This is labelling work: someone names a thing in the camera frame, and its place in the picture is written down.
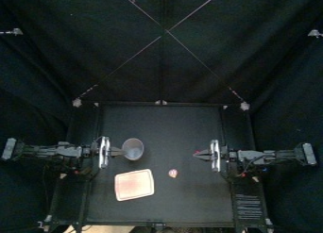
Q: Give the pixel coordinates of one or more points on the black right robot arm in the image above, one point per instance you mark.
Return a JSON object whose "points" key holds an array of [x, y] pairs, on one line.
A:
{"points": [[268, 155]]}

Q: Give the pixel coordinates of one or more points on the small toy onion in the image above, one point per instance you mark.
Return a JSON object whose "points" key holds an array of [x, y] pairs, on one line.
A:
{"points": [[173, 173]]}

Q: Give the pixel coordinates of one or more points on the white text label sticker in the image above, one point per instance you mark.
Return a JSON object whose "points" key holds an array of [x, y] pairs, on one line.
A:
{"points": [[248, 208]]}

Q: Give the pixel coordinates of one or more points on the pink cutting board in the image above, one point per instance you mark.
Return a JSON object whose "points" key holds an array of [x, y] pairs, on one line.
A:
{"points": [[134, 185]]}

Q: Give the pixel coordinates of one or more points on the silver frame corner bracket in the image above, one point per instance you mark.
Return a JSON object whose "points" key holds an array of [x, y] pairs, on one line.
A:
{"points": [[244, 106], [77, 102], [161, 102]]}

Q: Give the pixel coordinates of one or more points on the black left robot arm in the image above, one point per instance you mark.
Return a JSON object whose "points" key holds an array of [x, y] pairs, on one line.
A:
{"points": [[46, 151]]}

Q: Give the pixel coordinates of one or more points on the grey bowl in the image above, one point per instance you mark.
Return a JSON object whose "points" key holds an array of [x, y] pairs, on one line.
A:
{"points": [[133, 149]]}

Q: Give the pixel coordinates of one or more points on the silver frame clamp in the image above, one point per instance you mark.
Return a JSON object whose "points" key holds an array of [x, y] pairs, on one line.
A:
{"points": [[14, 31], [314, 33]]}

